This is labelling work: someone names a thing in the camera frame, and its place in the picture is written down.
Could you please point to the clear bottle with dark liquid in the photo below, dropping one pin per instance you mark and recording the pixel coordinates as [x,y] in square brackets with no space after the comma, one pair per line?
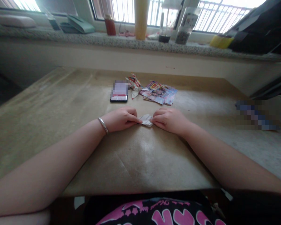
[165,23]

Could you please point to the granite window sill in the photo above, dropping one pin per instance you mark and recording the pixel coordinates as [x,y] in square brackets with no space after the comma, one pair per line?
[131,43]

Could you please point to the window with railing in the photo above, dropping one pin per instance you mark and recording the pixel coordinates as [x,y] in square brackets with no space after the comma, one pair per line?
[168,11]

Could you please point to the red bottle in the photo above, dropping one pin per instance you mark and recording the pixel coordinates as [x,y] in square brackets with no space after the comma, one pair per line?
[110,25]

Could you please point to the person's right hand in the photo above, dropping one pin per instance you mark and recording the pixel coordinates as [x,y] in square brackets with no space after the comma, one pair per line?
[169,120]

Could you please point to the yellow container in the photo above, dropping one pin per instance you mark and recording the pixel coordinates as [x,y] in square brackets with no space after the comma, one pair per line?
[221,41]

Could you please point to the folded colourful paper figure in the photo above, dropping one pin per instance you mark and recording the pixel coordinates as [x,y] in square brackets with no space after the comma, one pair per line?
[134,85]

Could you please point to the person's left fingers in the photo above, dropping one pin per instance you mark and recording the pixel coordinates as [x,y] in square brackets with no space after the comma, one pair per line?
[133,117]

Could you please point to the black bag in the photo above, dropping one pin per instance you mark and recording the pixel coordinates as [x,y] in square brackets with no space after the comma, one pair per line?
[260,28]

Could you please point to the clear jar with dark seeds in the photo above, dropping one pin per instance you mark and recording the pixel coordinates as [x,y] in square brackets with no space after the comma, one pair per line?
[185,25]

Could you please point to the white paper piece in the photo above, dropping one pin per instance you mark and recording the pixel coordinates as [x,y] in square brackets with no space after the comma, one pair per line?
[146,120]

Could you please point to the white case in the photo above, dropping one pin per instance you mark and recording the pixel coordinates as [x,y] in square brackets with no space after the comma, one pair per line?
[16,21]

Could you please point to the black smartphone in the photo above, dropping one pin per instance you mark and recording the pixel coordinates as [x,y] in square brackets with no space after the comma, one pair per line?
[119,91]

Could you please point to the stack of colourful paper sheets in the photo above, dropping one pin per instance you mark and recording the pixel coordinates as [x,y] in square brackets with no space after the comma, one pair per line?
[160,93]

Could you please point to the green box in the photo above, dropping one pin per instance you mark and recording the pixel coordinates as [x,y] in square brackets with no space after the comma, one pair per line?
[78,24]

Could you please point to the tall yellow cylinder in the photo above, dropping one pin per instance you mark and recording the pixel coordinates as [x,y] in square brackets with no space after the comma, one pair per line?
[141,20]

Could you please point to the person's left hand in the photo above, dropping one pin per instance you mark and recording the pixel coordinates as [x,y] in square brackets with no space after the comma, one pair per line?
[123,119]

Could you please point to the person's right fingers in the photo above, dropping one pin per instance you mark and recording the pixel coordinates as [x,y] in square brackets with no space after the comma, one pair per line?
[159,118]

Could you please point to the person's body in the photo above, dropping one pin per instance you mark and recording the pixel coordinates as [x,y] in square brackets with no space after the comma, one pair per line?
[168,208]

